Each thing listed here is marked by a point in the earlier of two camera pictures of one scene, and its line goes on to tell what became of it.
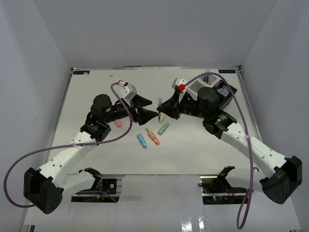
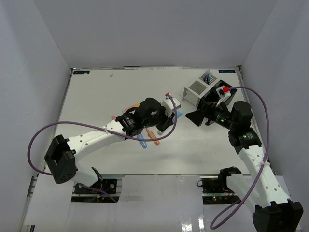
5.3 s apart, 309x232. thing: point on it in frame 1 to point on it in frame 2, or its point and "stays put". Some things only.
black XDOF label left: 81,72 stays put
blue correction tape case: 142,140 stays put
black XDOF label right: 226,71 stays put
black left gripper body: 133,112 to 163,120
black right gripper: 172,107 to 197,116
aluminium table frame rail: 250,107 stays put
